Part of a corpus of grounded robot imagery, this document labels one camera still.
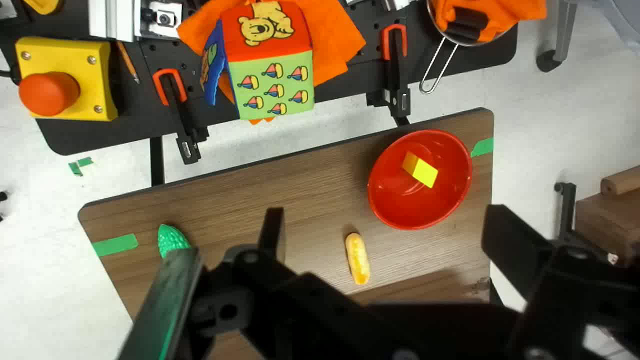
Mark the grey chair leg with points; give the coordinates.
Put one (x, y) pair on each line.
(563, 33)

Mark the bent green tape piece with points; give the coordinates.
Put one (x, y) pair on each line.
(77, 169)

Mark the black mounting board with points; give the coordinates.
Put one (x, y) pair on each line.
(132, 113)

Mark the yellow cube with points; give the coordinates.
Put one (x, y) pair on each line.
(421, 171)

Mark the green toy cone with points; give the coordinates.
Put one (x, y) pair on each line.
(171, 240)

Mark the yellow emergency stop box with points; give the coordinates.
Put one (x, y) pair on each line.
(66, 56)

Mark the yellow toy corn cob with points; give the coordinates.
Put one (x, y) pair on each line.
(358, 260)

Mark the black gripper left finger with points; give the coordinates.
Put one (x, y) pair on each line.
(280, 301)

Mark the large orange cloth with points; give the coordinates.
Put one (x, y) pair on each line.
(332, 33)

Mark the short black post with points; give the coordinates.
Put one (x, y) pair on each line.
(567, 207)

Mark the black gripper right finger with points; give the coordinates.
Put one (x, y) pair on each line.
(573, 301)

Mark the brown wooden block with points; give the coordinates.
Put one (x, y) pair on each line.
(612, 220)

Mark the orange pencil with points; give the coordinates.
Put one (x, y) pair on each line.
(128, 60)

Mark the long green tape strip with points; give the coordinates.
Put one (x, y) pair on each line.
(115, 244)

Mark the red plastic bowl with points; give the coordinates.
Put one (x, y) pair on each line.
(400, 201)

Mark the cartoon bear cloth book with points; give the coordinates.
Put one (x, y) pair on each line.
(267, 81)

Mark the black table leg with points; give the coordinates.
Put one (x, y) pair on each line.
(156, 162)

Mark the small orange cloth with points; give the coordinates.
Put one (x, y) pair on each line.
(512, 13)

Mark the aluminium extrusion profile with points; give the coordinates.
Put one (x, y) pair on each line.
(113, 16)

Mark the small yellow rounded object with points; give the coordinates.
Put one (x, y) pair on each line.
(42, 4)

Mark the blue fabric piece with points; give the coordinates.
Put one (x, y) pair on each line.
(215, 73)

